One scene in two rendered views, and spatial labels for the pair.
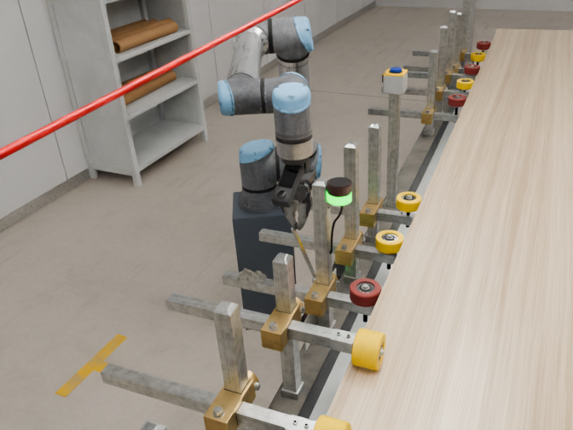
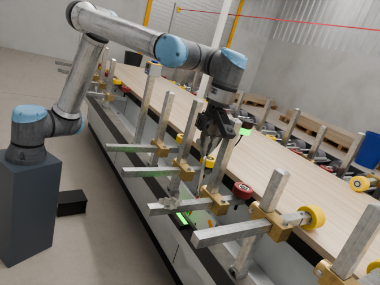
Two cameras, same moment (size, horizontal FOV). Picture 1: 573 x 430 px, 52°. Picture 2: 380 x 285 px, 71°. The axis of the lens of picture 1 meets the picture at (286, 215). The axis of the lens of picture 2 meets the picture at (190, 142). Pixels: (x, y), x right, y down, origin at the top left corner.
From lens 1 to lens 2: 1.33 m
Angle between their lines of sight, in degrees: 56
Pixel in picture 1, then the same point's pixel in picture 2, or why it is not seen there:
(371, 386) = (324, 237)
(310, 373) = (228, 255)
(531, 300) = not seen: hidden behind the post
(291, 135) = (236, 85)
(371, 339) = (319, 210)
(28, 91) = not seen: outside the picture
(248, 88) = (193, 46)
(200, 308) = (229, 233)
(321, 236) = (227, 159)
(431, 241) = not seen: hidden behind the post
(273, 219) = (48, 168)
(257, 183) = (34, 139)
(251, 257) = (25, 203)
